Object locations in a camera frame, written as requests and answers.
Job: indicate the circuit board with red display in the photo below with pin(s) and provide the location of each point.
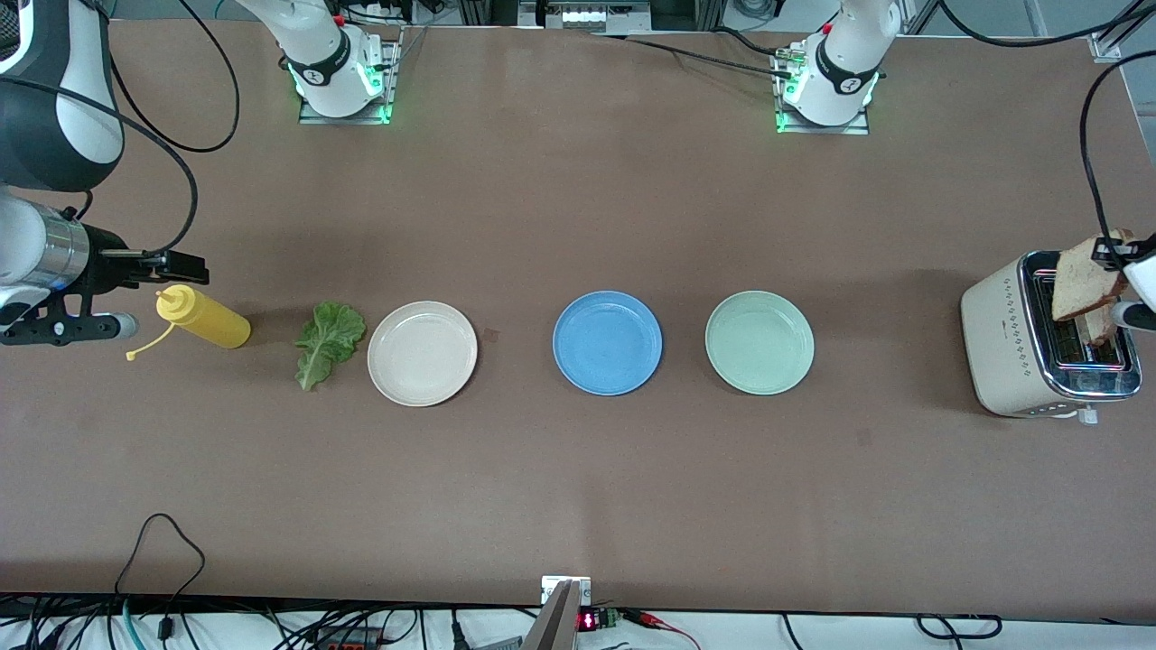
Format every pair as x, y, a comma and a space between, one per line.
589, 621

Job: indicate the yellow mustard squeeze bottle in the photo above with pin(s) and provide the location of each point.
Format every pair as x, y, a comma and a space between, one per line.
217, 327

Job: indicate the metal table corner bracket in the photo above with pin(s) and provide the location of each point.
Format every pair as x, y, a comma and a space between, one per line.
1102, 47

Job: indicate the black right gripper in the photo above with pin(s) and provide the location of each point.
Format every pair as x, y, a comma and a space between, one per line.
107, 263

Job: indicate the cream and chrome toaster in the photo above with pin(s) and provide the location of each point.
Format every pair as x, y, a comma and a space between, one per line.
993, 352

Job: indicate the aluminium frame rail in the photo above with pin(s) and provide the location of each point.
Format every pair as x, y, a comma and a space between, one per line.
587, 16

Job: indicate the beige round plate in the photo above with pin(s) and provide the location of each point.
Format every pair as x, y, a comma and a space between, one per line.
422, 354

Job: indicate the grey camera post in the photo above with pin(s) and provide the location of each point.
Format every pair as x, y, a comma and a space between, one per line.
560, 623

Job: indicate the green lettuce leaf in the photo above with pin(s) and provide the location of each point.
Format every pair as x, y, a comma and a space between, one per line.
330, 338

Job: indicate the brown bread slice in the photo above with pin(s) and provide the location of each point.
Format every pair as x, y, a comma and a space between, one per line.
1100, 329
1084, 280

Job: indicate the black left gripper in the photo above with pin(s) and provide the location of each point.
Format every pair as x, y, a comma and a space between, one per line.
1104, 252

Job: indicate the small white bracket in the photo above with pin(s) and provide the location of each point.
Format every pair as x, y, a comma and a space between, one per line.
547, 589

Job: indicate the blue round plate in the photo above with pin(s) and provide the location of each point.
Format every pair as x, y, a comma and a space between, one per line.
607, 343

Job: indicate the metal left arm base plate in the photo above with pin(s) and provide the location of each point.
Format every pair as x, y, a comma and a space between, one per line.
822, 130

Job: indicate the red clip lead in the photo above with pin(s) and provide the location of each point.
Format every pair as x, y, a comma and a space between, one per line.
650, 618

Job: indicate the pale green round plate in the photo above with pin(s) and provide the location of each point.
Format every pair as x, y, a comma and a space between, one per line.
759, 343

